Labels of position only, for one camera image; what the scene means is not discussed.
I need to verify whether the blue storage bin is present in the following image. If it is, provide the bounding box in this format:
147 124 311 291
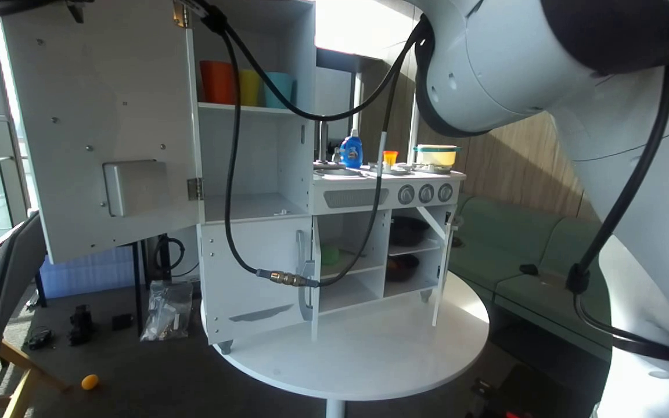
36 243 136 302

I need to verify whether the teal cup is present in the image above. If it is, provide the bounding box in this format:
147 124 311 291
263 70 299 112

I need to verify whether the green bench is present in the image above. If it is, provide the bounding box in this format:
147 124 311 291
448 194 618 363

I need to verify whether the yellow pot with green rim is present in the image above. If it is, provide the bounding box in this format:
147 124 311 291
414 141 463 175

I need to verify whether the green item inside cabinet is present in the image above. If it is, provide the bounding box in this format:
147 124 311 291
321 243 345 279

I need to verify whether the black coiled cable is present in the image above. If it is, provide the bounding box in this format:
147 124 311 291
156 232 189 274

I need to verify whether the yellow cup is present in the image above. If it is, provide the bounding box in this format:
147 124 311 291
237 68 264 108

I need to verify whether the small white cabinet door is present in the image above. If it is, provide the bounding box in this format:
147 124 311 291
306 216 323 344

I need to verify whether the white toy kitchen cabinet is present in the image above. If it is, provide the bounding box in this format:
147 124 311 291
185 0 470 351

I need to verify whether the clear plastic bag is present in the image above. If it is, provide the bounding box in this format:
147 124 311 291
136 279 198 344

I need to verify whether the black floor device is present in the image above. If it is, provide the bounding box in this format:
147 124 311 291
471 363 542 418

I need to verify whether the flat black part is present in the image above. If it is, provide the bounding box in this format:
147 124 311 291
21 329 53 353

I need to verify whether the metal toy faucet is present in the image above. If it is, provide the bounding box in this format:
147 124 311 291
313 114 334 164

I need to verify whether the white fridge door with handle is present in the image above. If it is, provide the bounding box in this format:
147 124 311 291
198 218 313 349

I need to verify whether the blue bottle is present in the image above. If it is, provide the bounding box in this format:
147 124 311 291
338 132 366 171

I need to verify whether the tall white cabinet door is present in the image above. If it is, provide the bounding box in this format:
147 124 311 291
0 0 204 265

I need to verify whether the tall black part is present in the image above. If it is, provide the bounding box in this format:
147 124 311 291
68 302 98 349

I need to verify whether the white oven door with window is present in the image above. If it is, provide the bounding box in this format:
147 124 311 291
414 205 458 329

